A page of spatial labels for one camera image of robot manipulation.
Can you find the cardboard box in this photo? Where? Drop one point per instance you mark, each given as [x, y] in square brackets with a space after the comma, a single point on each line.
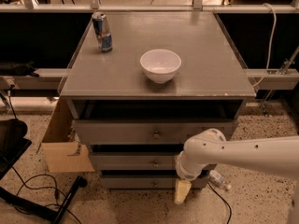
[63, 151]

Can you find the metal frame railing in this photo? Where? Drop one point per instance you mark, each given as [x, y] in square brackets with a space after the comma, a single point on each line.
[278, 79]

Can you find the blue silver drink can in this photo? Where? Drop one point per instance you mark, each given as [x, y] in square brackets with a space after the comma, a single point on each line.
[102, 31]

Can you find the black cloth on rail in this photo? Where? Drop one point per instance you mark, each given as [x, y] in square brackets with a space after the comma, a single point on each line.
[17, 69]

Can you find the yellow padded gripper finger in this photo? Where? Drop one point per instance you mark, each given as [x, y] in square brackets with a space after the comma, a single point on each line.
[182, 189]

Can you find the grey drawer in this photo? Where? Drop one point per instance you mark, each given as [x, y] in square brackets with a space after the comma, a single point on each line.
[146, 131]
[133, 161]
[139, 179]

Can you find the grey drawer cabinet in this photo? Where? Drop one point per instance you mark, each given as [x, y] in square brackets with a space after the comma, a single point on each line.
[209, 85]

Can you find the grey top drawer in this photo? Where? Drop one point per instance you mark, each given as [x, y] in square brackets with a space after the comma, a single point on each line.
[146, 131]

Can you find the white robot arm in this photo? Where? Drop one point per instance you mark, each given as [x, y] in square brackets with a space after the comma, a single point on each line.
[274, 156]

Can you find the black bag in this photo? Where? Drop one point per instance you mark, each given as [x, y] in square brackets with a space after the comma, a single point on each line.
[12, 143]

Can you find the black stand with cable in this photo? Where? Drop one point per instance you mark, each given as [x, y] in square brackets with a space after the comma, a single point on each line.
[47, 201]

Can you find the white bowl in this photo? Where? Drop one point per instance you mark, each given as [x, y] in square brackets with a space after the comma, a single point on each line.
[160, 65]

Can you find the grey bottom drawer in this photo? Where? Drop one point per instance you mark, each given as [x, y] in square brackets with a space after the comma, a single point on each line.
[139, 179]

